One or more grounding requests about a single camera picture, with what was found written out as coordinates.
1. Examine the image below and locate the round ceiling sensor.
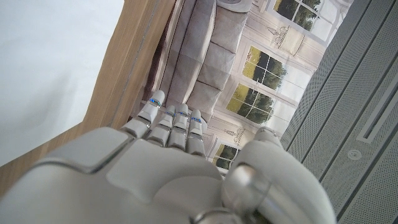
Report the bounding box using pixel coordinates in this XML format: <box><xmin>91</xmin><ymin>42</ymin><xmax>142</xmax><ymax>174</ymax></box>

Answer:
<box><xmin>347</xmin><ymin>149</ymin><xmax>363</xmax><ymax>161</ymax></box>

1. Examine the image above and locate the white paper sheet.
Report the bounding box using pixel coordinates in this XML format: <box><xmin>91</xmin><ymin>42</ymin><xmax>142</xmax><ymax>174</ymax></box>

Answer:
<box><xmin>0</xmin><ymin>0</ymin><xmax>125</xmax><ymax>168</ymax></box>

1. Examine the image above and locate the printed living room backdrop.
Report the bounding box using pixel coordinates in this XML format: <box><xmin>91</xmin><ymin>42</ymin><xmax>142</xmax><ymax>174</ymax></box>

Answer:
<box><xmin>130</xmin><ymin>0</ymin><xmax>355</xmax><ymax>175</ymax></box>

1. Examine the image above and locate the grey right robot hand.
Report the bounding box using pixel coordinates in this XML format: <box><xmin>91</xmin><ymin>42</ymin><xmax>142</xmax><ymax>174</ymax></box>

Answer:
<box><xmin>0</xmin><ymin>90</ymin><xmax>338</xmax><ymax>224</ymax></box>

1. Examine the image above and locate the ceiling vent slot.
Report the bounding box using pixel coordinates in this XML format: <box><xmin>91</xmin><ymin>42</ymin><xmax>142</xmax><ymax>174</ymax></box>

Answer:
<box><xmin>356</xmin><ymin>73</ymin><xmax>398</xmax><ymax>144</ymax></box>

